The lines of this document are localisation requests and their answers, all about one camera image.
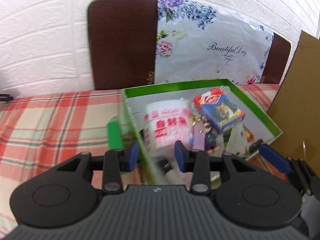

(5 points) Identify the blue card deck box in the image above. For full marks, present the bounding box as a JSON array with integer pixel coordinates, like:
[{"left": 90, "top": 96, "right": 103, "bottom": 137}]
[{"left": 200, "top": 94, "right": 245, "bottom": 133}]

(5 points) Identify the red playing card box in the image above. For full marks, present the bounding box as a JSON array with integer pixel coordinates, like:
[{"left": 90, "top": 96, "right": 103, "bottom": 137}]
[{"left": 193, "top": 88, "right": 227, "bottom": 114}]

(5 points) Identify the black marker yellow cap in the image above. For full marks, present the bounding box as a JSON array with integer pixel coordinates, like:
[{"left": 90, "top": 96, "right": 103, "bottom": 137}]
[{"left": 157, "top": 159, "right": 184, "bottom": 185}]

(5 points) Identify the white patterned drawstring pouch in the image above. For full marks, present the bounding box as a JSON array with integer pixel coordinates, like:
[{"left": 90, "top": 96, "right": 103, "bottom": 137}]
[{"left": 223, "top": 123, "right": 257, "bottom": 158}]

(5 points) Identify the green cardboard box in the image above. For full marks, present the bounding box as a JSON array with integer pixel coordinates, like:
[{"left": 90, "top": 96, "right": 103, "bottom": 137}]
[{"left": 123, "top": 79, "right": 281, "bottom": 185}]

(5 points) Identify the brown cardboard panel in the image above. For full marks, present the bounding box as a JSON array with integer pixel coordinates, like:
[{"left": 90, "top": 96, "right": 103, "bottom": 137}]
[{"left": 267, "top": 31, "right": 319, "bottom": 170}]

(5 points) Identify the plaid bed sheet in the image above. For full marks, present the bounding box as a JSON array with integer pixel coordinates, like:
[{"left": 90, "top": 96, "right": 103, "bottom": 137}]
[{"left": 0, "top": 83, "right": 288, "bottom": 235}]

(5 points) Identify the spare black handheld gripper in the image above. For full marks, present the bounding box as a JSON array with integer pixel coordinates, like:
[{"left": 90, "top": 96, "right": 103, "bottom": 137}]
[{"left": 0, "top": 94, "right": 14, "bottom": 102}]

